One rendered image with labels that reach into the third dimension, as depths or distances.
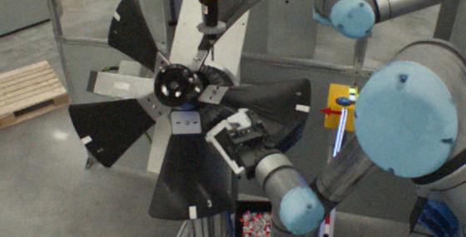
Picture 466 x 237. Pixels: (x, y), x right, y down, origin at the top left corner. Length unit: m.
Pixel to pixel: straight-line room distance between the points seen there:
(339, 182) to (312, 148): 1.18
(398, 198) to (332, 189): 1.41
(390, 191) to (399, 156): 1.66
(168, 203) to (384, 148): 0.64
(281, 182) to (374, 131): 0.27
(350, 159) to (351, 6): 0.28
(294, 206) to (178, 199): 0.40
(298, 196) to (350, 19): 0.33
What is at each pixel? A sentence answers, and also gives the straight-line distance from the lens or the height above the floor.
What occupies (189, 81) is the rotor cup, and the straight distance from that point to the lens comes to 0.89.
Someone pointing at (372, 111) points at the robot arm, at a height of 1.45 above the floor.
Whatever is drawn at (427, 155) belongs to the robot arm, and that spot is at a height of 1.43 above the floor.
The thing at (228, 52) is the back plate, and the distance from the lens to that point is 1.18.
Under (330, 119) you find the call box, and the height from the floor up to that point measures 1.02.
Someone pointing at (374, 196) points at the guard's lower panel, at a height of 0.23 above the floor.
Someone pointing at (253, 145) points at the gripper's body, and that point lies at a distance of 0.73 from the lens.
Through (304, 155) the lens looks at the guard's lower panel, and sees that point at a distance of 1.88.
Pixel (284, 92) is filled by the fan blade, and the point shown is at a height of 1.20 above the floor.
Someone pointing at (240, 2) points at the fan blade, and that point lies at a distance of 0.94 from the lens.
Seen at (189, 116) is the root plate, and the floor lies 1.12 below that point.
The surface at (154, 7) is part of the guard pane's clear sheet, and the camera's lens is 1.76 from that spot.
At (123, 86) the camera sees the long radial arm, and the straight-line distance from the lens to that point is 1.16.
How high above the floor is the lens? 1.64
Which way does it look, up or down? 31 degrees down
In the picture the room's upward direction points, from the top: straight up
